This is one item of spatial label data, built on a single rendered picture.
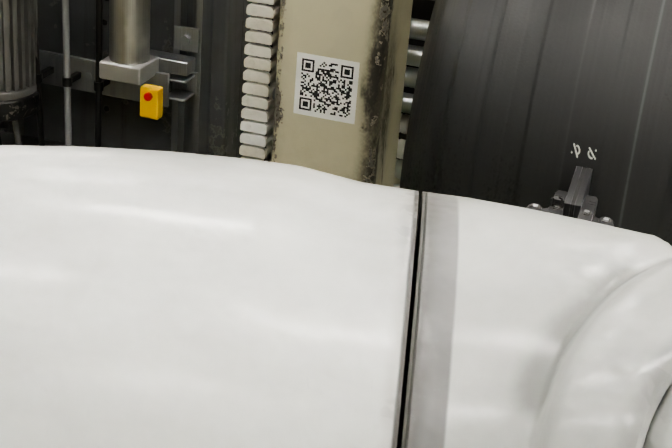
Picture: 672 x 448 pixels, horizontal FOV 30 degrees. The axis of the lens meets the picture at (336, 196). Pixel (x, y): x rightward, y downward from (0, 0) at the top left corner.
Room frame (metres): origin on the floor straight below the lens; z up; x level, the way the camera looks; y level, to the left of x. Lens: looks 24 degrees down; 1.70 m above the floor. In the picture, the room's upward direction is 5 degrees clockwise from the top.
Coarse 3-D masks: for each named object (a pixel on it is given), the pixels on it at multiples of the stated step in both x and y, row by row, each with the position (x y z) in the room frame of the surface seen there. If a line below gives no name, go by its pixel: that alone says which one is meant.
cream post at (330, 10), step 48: (288, 0) 1.38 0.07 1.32; (336, 0) 1.37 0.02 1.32; (384, 0) 1.35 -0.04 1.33; (288, 48) 1.38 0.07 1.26; (336, 48) 1.37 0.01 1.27; (384, 48) 1.36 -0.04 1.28; (288, 96) 1.38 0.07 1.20; (384, 96) 1.37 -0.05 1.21; (288, 144) 1.38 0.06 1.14; (336, 144) 1.36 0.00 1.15; (384, 144) 1.40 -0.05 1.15
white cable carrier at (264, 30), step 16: (256, 0) 1.40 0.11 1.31; (272, 0) 1.40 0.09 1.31; (256, 16) 1.43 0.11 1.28; (272, 16) 1.40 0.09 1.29; (256, 32) 1.40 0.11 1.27; (272, 32) 1.43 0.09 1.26; (256, 48) 1.40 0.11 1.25; (272, 48) 1.41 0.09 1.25; (256, 64) 1.40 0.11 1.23; (272, 64) 1.40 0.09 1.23; (256, 80) 1.40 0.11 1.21; (272, 80) 1.44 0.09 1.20; (256, 96) 1.40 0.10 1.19; (272, 96) 1.41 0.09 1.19; (256, 112) 1.40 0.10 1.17; (272, 112) 1.41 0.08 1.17; (240, 128) 1.41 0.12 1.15; (256, 128) 1.40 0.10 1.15; (272, 128) 1.44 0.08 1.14; (256, 144) 1.40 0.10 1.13
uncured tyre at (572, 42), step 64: (448, 0) 1.22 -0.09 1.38; (512, 0) 1.18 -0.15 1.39; (576, 0) 1.17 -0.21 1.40; (640, 0) 1.16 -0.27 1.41; (448, 64) 1.16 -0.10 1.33; (512, 64) 1.14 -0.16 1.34; (576, 64) 1.13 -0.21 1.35; (640, 64) 1.12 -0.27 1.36; (448, 128) 1.13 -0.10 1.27; (512, 128) 1.11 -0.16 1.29; (576, 128) 1.10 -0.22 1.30; (640, 128) 1.09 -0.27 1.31; (448, 192) 1.11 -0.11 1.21; (512, 192) 1.09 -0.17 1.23; (640, 192) 1.07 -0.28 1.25
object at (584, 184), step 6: (588, 168) 1.07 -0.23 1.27; (582, 174) 1.06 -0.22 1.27; (588, 174) 1.06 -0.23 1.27; (582, 180) 1.05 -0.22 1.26; (588, 180) 1.05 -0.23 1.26; (582, 186) 1.04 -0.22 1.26; (588, 186) 1.06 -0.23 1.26; (582, 192) 1.03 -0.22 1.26; (588, 192) 1.07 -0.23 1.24; (576, 198) 1.02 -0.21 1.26; (582, 198) 1.02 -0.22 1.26; (576, 204) 1.01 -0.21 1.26; (582, 204) 1.02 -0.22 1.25; (576, 210) 1.01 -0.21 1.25; (576, 216) 1.01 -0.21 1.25
